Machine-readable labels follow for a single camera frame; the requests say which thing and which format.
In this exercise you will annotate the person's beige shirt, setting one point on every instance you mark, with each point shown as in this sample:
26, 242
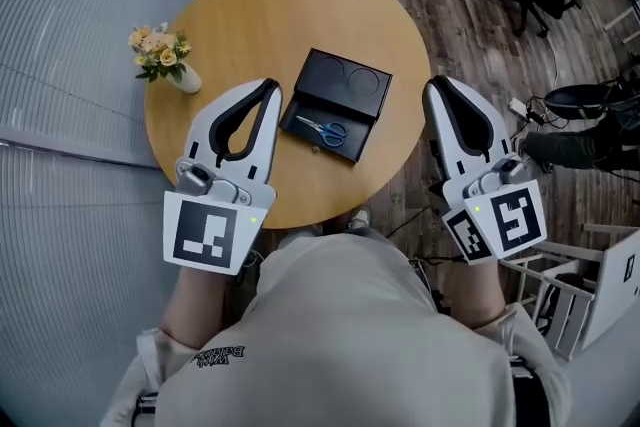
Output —
340, 340

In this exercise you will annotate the black round stool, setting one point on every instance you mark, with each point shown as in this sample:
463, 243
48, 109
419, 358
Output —
580, 99

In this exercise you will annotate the person's white shoe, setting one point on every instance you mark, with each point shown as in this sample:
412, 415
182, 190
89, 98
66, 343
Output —
360, 217

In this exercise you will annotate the white metal rack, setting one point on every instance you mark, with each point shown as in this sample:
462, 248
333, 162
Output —
550, 280

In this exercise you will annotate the white vase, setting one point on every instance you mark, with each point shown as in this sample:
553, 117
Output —
189, 79

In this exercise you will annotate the person's right forearm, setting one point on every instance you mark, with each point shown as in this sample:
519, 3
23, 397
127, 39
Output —
472, 295

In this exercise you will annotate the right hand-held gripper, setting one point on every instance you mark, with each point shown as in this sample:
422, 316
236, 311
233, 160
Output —
510, 225

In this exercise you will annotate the yellow flower bouquet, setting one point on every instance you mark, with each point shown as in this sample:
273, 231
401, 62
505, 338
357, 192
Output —
160, 52

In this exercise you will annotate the black rectangular container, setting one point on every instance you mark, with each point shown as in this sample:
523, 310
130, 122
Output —
345, 112

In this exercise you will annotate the person's left forearm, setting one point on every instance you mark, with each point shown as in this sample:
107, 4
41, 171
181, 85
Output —
200, 305

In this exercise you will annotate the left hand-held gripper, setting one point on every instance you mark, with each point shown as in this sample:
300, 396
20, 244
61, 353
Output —
205, 230

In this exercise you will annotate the white box with printed panel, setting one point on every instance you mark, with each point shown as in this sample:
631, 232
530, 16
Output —
615, 290

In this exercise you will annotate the white power strip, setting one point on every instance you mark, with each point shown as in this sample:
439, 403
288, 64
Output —
520, 107

